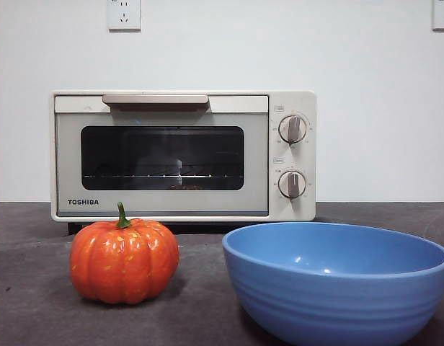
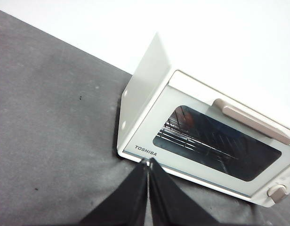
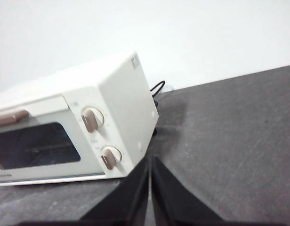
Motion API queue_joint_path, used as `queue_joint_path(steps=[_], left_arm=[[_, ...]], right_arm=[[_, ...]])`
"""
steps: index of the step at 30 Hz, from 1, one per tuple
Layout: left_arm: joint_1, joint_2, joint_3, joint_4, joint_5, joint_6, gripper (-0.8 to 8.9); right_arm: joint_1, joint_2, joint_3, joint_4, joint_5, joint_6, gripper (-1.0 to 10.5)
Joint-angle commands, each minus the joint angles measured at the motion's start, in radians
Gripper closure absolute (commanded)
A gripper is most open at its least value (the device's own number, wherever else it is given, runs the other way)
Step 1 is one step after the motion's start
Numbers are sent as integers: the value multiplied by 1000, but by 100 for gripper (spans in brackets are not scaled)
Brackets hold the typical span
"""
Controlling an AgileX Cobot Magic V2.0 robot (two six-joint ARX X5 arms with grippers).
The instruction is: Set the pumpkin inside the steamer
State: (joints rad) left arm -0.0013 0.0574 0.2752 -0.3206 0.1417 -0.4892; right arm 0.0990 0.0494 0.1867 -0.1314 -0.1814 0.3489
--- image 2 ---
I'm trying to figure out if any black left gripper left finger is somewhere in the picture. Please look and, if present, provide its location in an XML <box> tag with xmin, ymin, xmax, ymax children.
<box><xmin>79</xmin><ymin>159</ymin><xmax>149</xmax><ymax>226</ymax></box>

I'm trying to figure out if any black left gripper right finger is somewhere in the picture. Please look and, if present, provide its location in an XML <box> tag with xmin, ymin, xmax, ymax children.
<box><xmin>149</xmin><ymin>157</ymin><xmax>218</xmax><ymax>226</ymax></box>

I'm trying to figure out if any beige lower oven knob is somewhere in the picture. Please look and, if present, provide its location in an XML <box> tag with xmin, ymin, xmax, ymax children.
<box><xmin>267</xmin><ymin>185</ymin><xmax>289</xmax><ymax>204</ymax></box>

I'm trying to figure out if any white Toshiba toaster oven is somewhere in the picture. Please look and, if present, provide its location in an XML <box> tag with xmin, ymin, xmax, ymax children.
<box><xmin>116</xmin><ymin>32</ymin><xmax>290</xmax><ymax>208</ymax></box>

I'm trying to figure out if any wire oven rack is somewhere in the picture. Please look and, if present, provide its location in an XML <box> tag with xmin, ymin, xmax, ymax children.
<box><xmin>156</xmin><ymin>117</ymin><xmax>240</xmax><ymax>161</ymax></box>

